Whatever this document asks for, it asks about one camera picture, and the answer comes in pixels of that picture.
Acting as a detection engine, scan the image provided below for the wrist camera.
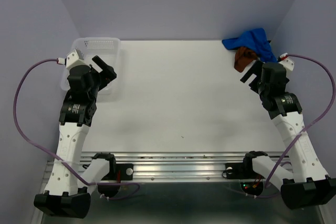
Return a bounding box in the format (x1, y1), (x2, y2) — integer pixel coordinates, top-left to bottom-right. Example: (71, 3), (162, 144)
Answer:
(278, 53), (295, 72)
(65, 49), (86, 70)

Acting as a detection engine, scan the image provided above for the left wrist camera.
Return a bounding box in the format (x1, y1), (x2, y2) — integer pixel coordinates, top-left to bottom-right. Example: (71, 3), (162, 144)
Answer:
(65, 49), (86, 70)

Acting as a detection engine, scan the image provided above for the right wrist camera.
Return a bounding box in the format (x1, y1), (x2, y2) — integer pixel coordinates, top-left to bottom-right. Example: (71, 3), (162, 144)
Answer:
(278, 53), (295, 72)

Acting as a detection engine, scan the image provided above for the aluminium rail frame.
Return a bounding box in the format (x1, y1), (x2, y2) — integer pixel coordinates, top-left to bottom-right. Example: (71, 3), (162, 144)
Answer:
(31, 151), (329, 224)

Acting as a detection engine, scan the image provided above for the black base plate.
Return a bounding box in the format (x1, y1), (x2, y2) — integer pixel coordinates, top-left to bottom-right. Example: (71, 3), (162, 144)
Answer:
(102, 163), (134, 183)
(222, 163), (254, 179)

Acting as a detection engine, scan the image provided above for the white plastic basket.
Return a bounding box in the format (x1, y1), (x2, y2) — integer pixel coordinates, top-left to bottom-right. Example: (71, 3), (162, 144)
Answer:
(58, 37), (121, 100)

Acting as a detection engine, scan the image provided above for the blue towel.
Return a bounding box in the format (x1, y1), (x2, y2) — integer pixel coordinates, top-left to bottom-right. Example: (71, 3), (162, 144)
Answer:
(222, 28), (277, 62)

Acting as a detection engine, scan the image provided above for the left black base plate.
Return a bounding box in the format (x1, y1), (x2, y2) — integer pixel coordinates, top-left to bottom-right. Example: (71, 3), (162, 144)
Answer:
(102, 163), (134, 183)

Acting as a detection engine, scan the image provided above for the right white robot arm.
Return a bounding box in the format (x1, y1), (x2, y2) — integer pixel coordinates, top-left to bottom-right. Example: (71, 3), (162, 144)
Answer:
(241, 61), (335, 209)

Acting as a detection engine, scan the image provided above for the brown towel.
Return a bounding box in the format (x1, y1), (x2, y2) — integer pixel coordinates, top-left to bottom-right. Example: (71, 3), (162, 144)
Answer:
(234, 47), (258, 72)

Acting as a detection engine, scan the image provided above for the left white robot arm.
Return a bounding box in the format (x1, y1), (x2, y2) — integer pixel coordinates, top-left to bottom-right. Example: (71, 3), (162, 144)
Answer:
(34, 55), (117, 219)

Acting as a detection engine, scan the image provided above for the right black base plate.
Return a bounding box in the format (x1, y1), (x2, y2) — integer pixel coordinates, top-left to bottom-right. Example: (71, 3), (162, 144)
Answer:
(222, 163), (254, 179)

